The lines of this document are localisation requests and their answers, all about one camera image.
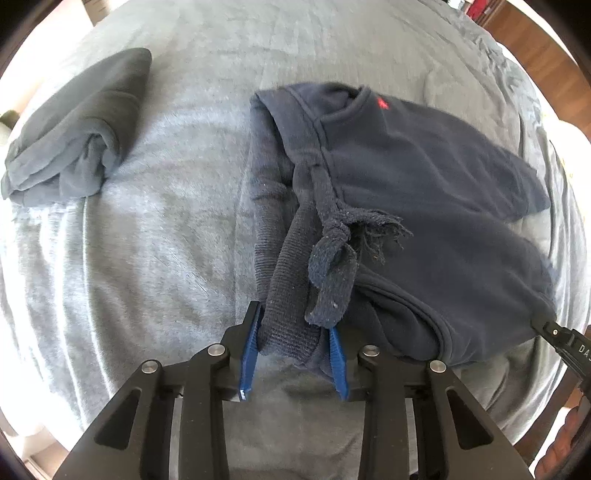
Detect grey bed blanket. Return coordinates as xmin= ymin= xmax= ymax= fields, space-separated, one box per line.
xmin=1 ymin=1 xmax=590 ymax=479

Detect folded dark grey garment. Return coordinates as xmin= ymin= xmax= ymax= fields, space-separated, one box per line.
xmin=1 ymin=48 xmax=152 ymax=207

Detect navy blue sweatpants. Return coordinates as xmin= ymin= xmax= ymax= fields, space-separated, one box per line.
xmin=250 ymin=83 xmax=556 ymax=369

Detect person's right hand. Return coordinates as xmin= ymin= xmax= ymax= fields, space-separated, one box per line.
xmin=534 ymin=407 xmax=585 ymax=479

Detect cluttered shelf with clothes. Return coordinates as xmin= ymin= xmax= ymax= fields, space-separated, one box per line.
xmin=445 ymin=0 xmax=504 ymax=22

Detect wooden headboard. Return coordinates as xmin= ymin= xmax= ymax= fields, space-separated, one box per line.
xmin=478 ymin=1 xmax=590 ymax=135

